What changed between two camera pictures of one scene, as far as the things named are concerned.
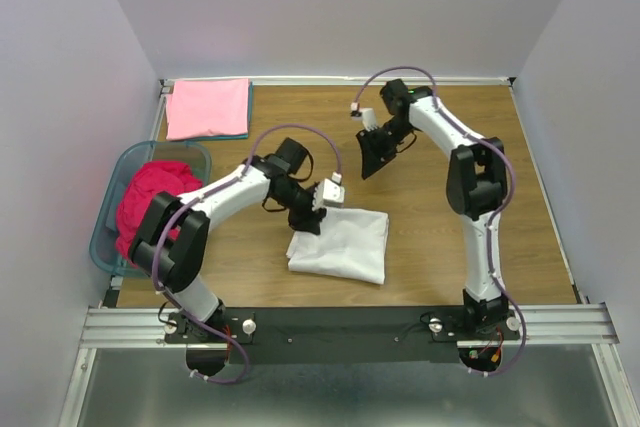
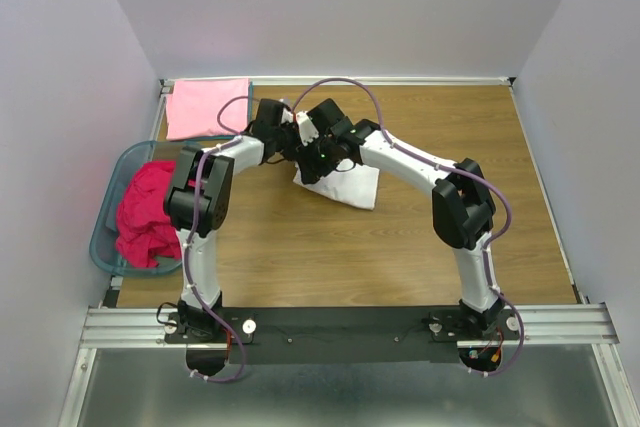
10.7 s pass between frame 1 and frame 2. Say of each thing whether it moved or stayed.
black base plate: stayed
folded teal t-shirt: stayed
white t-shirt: moved
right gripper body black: moved
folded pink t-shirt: stayed
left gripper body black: moved
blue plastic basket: stayed
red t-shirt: stayed
